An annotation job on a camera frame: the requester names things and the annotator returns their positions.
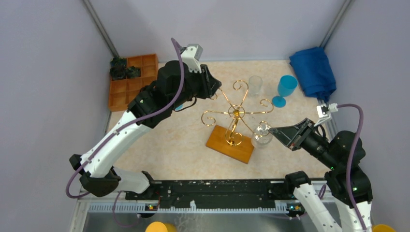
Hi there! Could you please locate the gold wire glass rack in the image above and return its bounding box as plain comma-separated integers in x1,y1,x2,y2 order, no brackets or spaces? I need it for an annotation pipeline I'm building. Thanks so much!
201,80,274,138

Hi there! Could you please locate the yellow object bottom right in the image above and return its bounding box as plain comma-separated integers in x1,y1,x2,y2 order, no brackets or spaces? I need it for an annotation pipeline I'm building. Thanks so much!
372,224,396,232

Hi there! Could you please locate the yellow object bottom centre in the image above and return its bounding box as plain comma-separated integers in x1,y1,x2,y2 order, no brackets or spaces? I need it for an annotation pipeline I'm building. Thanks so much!
145,221,177,232

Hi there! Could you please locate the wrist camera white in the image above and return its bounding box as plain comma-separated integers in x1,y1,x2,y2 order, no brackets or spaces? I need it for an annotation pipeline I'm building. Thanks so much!
314,103,338,127
180,43,203,73

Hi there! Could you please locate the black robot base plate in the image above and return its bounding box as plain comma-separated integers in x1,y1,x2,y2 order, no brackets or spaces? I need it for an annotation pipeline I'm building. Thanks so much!
125,179,296,209

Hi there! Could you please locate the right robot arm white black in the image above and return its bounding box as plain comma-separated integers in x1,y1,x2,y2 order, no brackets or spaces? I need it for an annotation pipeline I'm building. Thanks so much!
269,118,373,232

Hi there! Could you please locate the blue folded cloth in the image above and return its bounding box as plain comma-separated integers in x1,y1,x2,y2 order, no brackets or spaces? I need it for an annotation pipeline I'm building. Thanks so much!
290,47,337,102

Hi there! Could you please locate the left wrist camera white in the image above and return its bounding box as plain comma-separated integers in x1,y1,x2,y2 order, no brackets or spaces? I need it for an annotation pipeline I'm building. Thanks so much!
180,43,203,73

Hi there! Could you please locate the aluminium frame rail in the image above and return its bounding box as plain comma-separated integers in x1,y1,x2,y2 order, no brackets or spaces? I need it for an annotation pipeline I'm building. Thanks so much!
70,178,341,232

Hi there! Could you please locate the orange wooden rack base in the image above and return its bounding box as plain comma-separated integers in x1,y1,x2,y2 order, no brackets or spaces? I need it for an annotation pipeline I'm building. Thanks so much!
205,125,254,164

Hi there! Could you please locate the clear wine glass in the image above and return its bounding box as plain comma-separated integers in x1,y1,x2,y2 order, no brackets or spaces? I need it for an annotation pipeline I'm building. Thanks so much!
251,122,273,148
248,75,263,96

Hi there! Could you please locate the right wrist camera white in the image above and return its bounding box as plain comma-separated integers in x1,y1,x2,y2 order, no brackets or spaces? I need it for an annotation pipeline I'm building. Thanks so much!
314,103,338,127

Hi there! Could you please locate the blue wine glass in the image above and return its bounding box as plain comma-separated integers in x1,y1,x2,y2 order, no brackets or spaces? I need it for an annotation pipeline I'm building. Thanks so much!
272,75,298,108
174,104,184,112

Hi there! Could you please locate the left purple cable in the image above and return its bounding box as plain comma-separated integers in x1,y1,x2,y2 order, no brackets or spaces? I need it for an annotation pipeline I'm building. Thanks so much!
65,38,187,200

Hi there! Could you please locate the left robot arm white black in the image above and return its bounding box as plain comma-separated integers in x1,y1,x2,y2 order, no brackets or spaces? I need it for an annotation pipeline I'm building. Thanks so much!
70,60,222,197

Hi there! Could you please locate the orange compartment tray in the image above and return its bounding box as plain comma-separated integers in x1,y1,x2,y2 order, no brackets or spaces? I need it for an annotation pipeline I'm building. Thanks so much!
108,54,158,112

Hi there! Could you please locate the yellow object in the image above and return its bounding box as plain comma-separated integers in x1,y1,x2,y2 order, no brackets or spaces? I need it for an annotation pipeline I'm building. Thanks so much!
145,221,177,232
372,224,396,232

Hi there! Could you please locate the dark object in tray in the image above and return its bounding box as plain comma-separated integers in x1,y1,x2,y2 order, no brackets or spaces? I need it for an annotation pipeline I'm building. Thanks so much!
109,57,141,81

